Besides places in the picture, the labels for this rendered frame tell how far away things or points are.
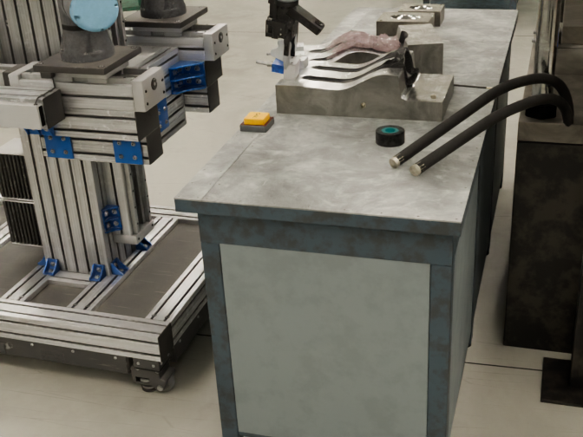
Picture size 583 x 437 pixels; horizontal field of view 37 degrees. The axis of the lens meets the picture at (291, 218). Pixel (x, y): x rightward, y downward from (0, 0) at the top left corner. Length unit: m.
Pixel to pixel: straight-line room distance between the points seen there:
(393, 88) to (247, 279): 0.73
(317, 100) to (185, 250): 0.86
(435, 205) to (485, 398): 0.88
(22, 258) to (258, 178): 1.31
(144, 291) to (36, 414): 0.51
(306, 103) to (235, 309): 0.70
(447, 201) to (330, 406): 0.66
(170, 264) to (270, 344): 0.87
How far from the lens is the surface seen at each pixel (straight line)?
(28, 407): 2.89
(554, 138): 2.63
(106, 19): 2.34
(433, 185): 2.15
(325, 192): 2.12
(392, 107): 2.57
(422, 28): 3.13
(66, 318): 2.84
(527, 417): 2.70
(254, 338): 2.31
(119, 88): 2.46
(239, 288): 2.24
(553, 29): 2.58
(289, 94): 2.63
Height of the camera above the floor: 1.69
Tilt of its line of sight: 26 degrees down
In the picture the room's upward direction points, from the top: 3 degrees counter-clockwise
